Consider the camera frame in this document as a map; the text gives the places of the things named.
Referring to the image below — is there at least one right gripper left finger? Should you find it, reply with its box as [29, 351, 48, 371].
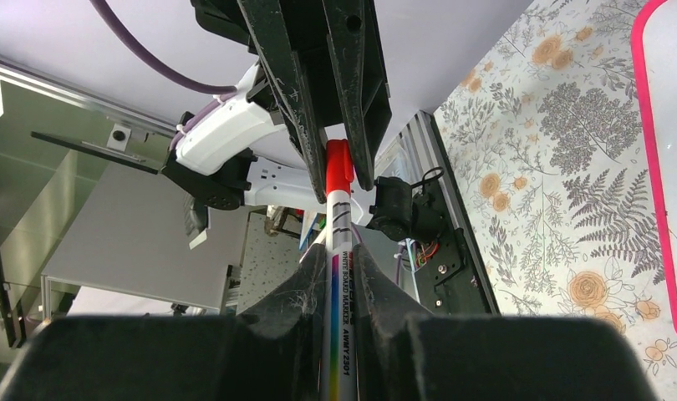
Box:
[0, 245, 326, 400]

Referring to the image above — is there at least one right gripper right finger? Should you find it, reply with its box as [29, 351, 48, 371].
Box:
[353, 245, 656, 400]

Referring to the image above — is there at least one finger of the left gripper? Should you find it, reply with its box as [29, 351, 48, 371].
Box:
[238, 1, 327, 204]
[323, 0, 392, 190]

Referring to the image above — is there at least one red whiteboard marker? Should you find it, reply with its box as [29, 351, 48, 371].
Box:
[320, 190, 357, 400]

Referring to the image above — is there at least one red marker cap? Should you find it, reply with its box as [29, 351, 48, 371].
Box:
[325, 140, 354, 195]

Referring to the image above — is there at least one pink framed whiteboard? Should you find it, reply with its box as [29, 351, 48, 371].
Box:
[631, 1, 677, 333]

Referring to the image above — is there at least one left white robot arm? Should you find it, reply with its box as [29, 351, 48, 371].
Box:
[163, 1, 392, 202]

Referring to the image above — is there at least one floral table mat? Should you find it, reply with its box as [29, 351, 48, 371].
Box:
[435, 1, 677, 400]

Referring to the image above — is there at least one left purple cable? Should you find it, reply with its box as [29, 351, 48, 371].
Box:
[89, 0, 240, 150]

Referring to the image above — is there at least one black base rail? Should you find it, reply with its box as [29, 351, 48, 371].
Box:
[369, 111, 500, 315]

